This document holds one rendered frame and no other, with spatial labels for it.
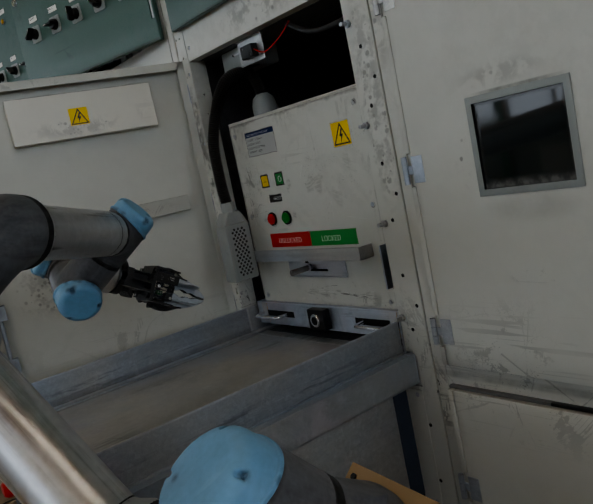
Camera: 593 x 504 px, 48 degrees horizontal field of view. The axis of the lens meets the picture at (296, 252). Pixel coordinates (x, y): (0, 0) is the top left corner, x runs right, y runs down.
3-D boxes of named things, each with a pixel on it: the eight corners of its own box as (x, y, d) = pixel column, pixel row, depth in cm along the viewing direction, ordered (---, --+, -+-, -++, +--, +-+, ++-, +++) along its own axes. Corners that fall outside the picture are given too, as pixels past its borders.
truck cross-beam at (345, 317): (409, 339, 136) (404, 311, 136) (261, 322, 179) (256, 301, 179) (425, 332, 139) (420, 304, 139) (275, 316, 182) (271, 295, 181)
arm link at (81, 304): (87, 262, 109) (76, 233, 117) (46, 314, 110) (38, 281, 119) (126, 283, 114) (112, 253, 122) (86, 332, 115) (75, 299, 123)
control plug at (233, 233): (237, 283, 165) (221, 214, 163) (226, 283, 169) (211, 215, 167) (262, 275, 170) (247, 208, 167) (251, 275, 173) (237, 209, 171)
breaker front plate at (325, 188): (396, 317, 138) (353, 87, 132) (264, 306, 177) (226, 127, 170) (400, 315, 139) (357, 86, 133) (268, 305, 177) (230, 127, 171)
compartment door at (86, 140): (1, 402, 162) (-82, 98, 152) (237, 328, 189) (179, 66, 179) (2, 409, 156) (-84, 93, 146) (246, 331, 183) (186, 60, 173)
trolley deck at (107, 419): (97, 555, 92) (87, 515, 91) (-10, 454, 141) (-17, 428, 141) (420, 382, 132) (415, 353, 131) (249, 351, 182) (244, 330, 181)
